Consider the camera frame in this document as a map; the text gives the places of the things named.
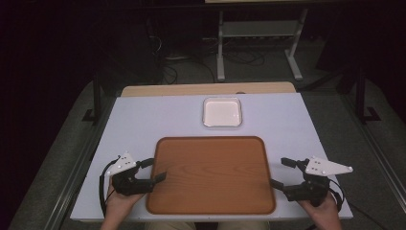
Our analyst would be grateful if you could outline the black metal stand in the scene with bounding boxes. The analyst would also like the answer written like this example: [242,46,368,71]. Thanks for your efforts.
[81,71,103,126]
[353,68,382,125]

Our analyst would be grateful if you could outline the person's right hand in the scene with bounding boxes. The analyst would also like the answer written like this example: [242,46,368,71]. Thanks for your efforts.
[298,191,341,225]

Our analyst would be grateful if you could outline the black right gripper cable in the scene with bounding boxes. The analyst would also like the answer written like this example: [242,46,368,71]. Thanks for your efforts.
[327,178,390,230]

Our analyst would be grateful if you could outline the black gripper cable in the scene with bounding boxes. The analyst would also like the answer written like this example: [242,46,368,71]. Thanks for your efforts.
[327,178,390,230]
[99,158,120,219]

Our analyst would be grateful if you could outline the person's left leg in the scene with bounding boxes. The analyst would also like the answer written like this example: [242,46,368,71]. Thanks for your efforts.
[144,221,197,230]

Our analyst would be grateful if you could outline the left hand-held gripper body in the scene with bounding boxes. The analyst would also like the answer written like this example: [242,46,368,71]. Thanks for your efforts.
[106,151,157,196]

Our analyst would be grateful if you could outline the person's right leg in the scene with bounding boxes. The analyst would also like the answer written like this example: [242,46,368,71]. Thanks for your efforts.
[217,220,271,230]

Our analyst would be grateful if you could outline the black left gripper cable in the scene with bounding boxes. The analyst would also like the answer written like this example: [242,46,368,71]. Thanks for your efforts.
[99,158,120,219]

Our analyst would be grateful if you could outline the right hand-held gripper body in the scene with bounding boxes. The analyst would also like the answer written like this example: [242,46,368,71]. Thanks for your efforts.
[282,155,354,208]

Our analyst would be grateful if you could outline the black floor cables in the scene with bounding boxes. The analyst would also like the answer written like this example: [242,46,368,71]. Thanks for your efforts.
[147,18,267,84]

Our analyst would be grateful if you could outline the white square dish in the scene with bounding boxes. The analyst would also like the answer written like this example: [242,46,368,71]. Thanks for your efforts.
[202,97,243,128]

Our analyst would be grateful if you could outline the white metal stand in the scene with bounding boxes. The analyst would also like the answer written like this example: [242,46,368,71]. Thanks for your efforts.
[215,9,309,82]

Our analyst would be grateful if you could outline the person's left hand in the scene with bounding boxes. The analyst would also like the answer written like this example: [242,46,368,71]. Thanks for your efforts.
[104,173,146,224]

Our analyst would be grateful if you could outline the person's leg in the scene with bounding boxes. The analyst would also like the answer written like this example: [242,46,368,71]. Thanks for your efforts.
[217,220,271,230]
[144,221,197,230]

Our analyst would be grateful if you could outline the brown wooden tray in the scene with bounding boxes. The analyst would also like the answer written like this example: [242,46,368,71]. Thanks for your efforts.
[146,135,277,216]

